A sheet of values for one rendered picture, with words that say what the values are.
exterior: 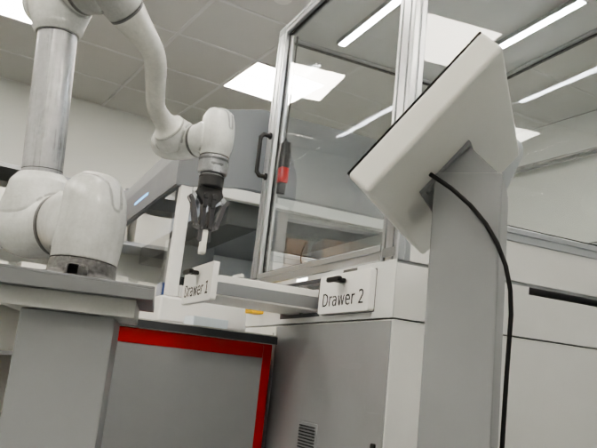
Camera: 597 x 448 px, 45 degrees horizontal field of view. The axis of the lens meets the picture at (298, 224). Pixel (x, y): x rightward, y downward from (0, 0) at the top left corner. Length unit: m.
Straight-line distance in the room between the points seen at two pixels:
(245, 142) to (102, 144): 3.52
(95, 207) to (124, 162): 4.90
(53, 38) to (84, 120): 4.61
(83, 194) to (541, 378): 1.26
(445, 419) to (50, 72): 1.28
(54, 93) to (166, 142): 0.44
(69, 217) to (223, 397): 0.85
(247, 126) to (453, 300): 2.05
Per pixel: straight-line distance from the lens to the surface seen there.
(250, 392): 2.32
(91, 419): 1.63
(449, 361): 1.26
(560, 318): 2.10
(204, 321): 2.40
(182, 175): 3.03
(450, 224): 1.30
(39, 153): 1.90
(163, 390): 2.23
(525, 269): 2.04
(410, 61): 1.96
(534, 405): 2.04
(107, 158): 6.55
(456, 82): 1.19
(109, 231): 1.70
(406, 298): 1.80
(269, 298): 2.08
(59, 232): 1.72
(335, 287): 2.02
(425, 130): 1.17
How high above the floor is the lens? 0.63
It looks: 12 degrees up
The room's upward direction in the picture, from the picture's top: 6 degrees clockwise
